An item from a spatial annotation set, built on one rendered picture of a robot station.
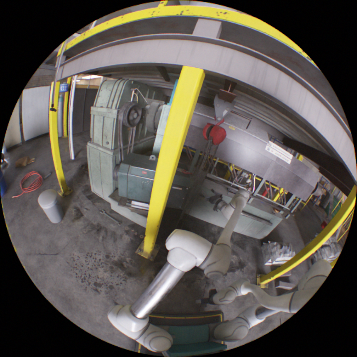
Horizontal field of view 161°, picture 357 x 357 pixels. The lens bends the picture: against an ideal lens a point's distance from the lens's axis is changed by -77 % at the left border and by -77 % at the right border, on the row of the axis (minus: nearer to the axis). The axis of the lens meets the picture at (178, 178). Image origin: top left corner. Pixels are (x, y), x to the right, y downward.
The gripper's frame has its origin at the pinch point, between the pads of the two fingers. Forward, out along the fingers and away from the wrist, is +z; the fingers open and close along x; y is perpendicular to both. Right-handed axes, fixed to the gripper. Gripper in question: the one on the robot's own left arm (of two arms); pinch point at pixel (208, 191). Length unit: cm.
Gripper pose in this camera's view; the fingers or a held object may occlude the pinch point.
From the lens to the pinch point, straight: 121.2
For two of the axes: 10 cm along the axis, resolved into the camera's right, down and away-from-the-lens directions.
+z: -5.0, -5.7, 6.6
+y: 2.6, -8.2, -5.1
